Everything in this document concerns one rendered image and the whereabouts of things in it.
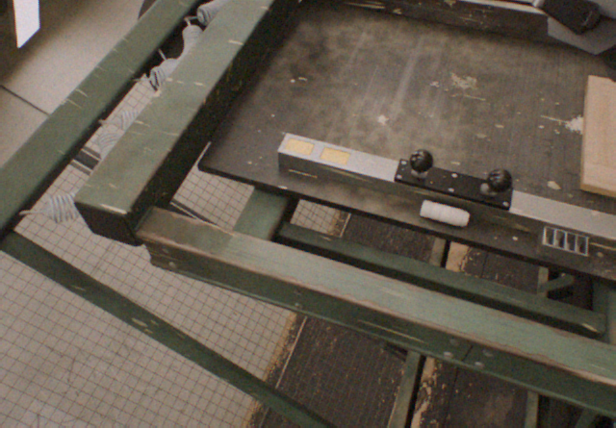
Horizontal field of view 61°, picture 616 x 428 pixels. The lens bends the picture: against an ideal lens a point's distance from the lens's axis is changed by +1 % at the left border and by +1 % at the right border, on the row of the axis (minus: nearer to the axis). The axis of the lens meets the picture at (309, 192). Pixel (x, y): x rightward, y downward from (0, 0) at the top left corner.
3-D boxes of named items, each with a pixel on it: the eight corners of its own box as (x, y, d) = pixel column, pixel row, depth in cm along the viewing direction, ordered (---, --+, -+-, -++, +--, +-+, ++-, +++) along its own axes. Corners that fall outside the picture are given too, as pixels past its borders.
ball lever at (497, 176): (496, 205, 89) (512, 193, 76) (473, 199, 90) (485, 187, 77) (500, 184, 89) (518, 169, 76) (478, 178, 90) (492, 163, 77)
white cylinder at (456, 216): (418, 218, 91) (464, 231, 90) (421, 209, 89) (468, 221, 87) (422, 206, 93) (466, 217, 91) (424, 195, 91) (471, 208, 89)
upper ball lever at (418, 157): (426, 187, 92) (430, 173, 79) (405, 182, 92) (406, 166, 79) (432, 166, 92) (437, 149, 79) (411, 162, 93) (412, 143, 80)
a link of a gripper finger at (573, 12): (549, -20, 52) (596, 4, 54) (530, 12, 53) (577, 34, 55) (557, -18, 50) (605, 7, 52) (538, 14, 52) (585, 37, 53)
